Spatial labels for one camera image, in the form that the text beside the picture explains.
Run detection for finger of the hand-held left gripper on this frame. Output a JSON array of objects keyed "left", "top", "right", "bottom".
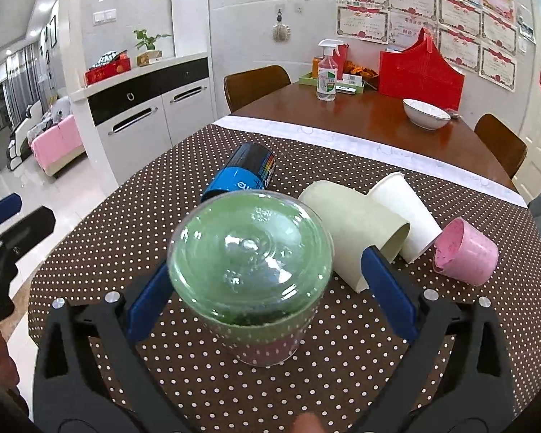
[
  {"left": 0, "top": 206, "right": 56, "bottom": 260},
  {"left": 0, "top": 192, "right": 22, "bottom": 235}
]

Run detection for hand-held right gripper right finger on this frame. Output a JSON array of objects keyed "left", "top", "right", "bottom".
[{"left": 356, "top": 246, "right": 519, "bottom": 433}]

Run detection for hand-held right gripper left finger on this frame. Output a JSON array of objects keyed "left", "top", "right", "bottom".
[{"left": 34, "top": 262, "right": 194, "bottom": 433}]

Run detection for green pink cup clear lid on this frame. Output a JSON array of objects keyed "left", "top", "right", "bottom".
[{"left": 167, "top": 189, "right": 335, "bottom": 367}]

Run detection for person's left forearm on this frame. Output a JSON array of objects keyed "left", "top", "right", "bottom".
[{"left": 0, "top": 327, "right": 33, "bottom": 433}]

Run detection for pale green cup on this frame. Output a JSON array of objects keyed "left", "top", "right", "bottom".
[{"left": 298, "top": 180, "right": 411, "bottom": 293}]

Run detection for white paper cup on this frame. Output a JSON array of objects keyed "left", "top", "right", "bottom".
[{"left": 367, "top": 172, "right": 443, "bottom": 264}]

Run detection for blue and black cup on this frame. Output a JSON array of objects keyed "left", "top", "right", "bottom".
[{"left": 201, "top": 142, "right": 278, "bottom": 204}]

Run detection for person's right hand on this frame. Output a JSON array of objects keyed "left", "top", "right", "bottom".
[{"left": 294, "top": 414, "right": 325, "bottom": 433}]

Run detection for pink covered sofa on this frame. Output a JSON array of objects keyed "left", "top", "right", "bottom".
[{"left": 29, "top": 114, "right": 85, "bottom": 178}]

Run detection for brown polka dot tablecloth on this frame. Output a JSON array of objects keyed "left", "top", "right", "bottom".
[{"left": 27, "top": 115, "right": 541, "bottom": 433}]

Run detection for white and black sideboard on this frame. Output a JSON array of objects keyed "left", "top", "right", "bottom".
[{"left": 70, "top": 52, "right": 218, "bottom": 190}]

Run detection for red basket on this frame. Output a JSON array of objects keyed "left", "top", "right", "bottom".
[{"left": 85, "top": 51, "right": 133, "bottom": 86}]

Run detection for white bowl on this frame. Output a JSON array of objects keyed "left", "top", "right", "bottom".
[{"left": 403, "top": 98, "right": 452, "bottom": 131}]

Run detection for brown chair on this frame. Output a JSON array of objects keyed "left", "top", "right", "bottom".
[
  {"left": 474, "top": 114, "right": 528, "bottom": 179},
  {"left": 224, "top": 65, "right": 292, "bottom": 114}
]

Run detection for white box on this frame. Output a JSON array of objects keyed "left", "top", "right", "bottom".
[{"left": 336, "top": 76, "right": 364, "bottom": 96}]

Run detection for potted green plant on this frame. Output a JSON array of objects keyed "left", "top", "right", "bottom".
[{"left": 133, "top": 29, "right": 173, "bottom": 66}]

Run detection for red gift bag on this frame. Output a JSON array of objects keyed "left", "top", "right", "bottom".
[{"left": 378, "top": 35, "right": 465, "bottom": 111}]

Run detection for orange snack packets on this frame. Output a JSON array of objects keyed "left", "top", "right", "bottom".
[{"left": 344, "top": 60, "right": 380, "bottom": 83}]

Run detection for clear spray bottle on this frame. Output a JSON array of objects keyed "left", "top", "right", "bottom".
[{"left": 316, "top": 39, "right": 349, "bottom": 102}]

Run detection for green tray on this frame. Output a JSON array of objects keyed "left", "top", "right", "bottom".
[{"left": 298, "top": 70, "right": 366, "bottom": 95}]

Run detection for hanging white brush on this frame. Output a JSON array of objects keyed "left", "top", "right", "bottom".
[{"left": 270, "top": 9, "right": 290, "bottom": 44}]

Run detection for group of wall certificates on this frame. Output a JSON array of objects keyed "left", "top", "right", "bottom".
[{"left": 282, "top": 0, "right": 536, "bottom": 91}]

